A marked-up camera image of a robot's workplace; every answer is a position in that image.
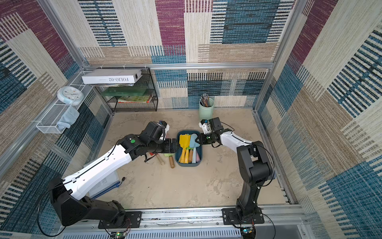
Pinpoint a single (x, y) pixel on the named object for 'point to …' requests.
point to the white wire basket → (49, 122)
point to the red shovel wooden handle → (161, 161)
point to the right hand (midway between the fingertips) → (197, 138)
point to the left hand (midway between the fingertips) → (174, 145)
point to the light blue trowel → (194, 145)
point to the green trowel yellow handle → (186, 157)
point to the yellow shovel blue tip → (184, 143)
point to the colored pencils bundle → (205, 99)
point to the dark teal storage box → (177, 155)
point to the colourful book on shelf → (135, 99)
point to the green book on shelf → (125, 91)
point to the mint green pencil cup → (206, 112)
